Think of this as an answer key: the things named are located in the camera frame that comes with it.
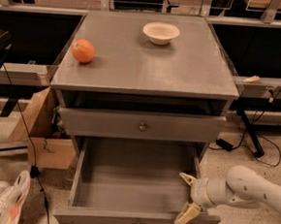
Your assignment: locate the white paper bowl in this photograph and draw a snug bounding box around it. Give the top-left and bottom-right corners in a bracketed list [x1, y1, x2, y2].
[143, 21, 180, 46]

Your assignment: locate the grey top drawer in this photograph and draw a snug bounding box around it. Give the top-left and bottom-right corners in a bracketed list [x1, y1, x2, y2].
[60, 108, 226, 143]

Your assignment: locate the brown cardboard box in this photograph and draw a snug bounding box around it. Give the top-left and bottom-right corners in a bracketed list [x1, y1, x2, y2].
[8, 87, 76, 170]

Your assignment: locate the grey drawer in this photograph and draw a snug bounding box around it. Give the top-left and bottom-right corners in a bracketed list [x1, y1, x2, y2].
[60, 108, 226, 143]
[53, 137, 220, 224]

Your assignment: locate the grey wooden drawer cabinet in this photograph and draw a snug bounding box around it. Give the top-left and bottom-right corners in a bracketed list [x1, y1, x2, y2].
[51, 10, 239, 158]

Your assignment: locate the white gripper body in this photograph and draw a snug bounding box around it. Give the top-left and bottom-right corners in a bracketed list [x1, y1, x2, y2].
[190, 177, 234, 208]

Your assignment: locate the black cable on left floor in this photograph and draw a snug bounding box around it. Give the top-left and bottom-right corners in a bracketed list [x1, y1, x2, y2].
[0, 48, 64, 224]

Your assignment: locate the orange fruit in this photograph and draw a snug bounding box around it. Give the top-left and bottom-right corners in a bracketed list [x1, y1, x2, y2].
[72, 39, 95, 64]

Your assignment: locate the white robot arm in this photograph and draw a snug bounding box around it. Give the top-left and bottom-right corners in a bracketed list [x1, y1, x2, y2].
[174, 165, 281, 224]

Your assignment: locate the small yellow foam piece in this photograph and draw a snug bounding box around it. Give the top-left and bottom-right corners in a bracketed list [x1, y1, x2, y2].
[243, 76, 260, 83]

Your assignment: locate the white sneaker with orange accents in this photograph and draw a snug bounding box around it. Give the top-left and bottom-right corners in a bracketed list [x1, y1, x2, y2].
[0, 170, 31, 224]

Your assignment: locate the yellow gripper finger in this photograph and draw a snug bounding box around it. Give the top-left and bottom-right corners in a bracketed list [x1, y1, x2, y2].
[179, 172, 197, 186]
[174, 202, 202, 224]

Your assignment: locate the black power adapter with cable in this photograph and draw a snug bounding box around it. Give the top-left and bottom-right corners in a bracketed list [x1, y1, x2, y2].
[206, 74, 281, 169]

